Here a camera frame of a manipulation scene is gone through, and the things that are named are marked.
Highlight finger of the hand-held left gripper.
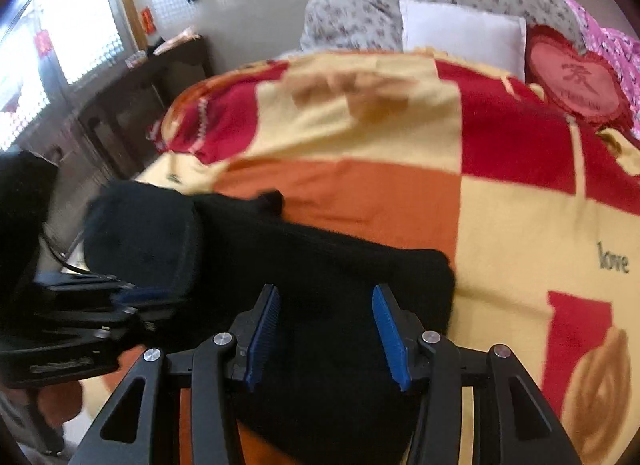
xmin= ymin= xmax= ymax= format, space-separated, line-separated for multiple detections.
xmin=32 ymin=272 xmax=173 ymax=307
xmin=20 ymin=306 xmax=156 ymax=341

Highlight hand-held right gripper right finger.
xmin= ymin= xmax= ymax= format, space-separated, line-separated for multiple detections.
xmin=371 ymin=284 xmax=583 ymax=465

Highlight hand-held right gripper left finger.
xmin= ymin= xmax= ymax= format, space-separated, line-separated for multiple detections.
xmin=67 ymin=284 xmax=282 ymax=465

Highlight black pants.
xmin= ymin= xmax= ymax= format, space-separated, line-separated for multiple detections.
xmin=82 ymin=180 xmax=457 ymax=465

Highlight person's left hand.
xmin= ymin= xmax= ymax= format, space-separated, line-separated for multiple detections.
xmin=37 ymin=381 xmax=85 ymax=427

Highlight red and yellow printed blanket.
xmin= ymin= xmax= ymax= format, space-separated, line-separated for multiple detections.
xmin=80 ymin=48 xmax=640 ymax=465

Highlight dark wooden cabinet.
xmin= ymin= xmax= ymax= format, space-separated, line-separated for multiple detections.
xmin=17 ymin=35 xmax=216 ymax=182

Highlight pink cloth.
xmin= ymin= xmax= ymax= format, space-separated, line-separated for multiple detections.
xmin=152 ymin=28 xmax=202 ymax=55

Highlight frosted glass window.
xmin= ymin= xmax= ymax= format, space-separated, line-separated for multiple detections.
xmin=0 ymin=0 xmax=127 ymax=152

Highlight white pillow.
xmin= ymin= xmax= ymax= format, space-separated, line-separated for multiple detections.
xmin=399 ymin=0 xmax=528 ymax=83

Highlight red heart-shaped cushion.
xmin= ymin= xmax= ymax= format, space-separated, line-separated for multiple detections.
xmin=524 ymin=24 xmax=636 ymax=132

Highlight grey floral quilt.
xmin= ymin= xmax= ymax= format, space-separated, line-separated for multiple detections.
xmin=299 ymin=0 xmax=586 ymax=53

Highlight pink printed blanket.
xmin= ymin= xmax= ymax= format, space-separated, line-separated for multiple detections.
xmin=562 ymin=0 xmax=640 ymax=138

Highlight black cable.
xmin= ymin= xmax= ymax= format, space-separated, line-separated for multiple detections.
xmin=41 ymin=222 xmax=98 ymax=277

